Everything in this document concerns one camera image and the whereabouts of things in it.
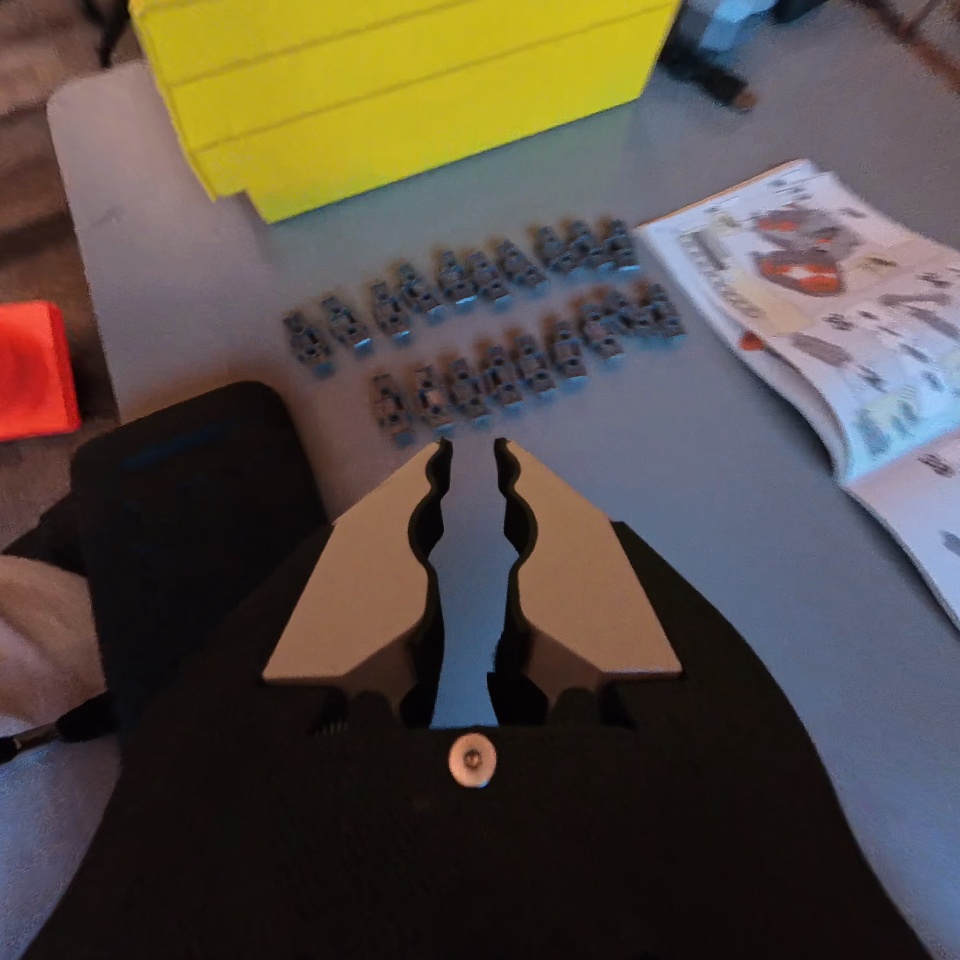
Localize black dimpled pad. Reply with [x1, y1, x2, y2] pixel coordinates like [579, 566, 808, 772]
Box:
[0, 381, 335, 736]

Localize printed instruction booklet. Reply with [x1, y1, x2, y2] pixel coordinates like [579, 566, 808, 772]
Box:
[633, 157, 960, 631]

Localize rows of grey track links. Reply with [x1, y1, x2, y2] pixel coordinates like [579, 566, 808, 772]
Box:
[281, 217, 687, 451]

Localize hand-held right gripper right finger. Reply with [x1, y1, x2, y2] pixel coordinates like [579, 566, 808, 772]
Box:
[487, 437, 684, 729]

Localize yellow plastic bin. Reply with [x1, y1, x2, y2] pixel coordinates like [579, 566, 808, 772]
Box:
[127, 0, 684, 225]

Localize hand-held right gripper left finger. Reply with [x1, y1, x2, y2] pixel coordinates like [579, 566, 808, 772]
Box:
[262, 437, 455, 729]

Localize grey desk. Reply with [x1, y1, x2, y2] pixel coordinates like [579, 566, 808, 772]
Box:
[46, 0, 960, 960]

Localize red storage box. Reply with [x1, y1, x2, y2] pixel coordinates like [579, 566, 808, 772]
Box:
[0, 300, 82, 444]

